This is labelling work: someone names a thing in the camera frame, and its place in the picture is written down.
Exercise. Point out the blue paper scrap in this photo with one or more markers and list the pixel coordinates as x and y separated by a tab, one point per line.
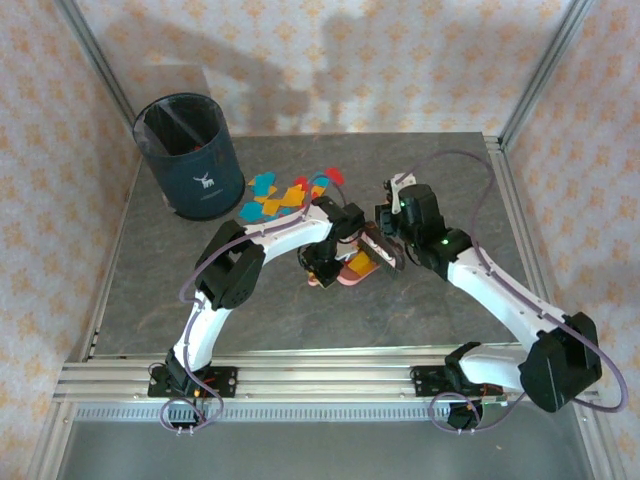
320	181
265	180
286	212

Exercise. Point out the aluminium table side rail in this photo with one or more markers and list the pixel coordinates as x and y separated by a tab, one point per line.
106	280
542	280

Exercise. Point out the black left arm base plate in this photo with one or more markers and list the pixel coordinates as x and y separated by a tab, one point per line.
225	382

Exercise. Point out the blue plastic object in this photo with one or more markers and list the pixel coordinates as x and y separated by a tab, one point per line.
251	211

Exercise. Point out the long aluminium mounting rail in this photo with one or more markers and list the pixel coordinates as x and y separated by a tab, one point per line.
325	380

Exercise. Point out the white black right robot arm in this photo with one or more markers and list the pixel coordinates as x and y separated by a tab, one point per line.
490	295

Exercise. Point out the clear plastic bin liner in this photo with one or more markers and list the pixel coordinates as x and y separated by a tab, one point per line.
165	125

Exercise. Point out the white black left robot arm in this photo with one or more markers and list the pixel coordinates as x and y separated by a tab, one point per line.
290	240

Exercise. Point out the dark blue trash bin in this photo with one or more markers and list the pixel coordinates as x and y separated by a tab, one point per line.
200	175

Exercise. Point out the aluminium frame post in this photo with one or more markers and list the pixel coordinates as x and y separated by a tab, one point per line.
97	60
550	62

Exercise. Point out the grey metal lower shelf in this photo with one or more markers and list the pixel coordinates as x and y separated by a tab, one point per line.
300	455

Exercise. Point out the pink plastic dustpan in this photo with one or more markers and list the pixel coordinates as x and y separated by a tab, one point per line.
350	279

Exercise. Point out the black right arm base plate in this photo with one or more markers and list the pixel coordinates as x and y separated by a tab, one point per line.
425	380

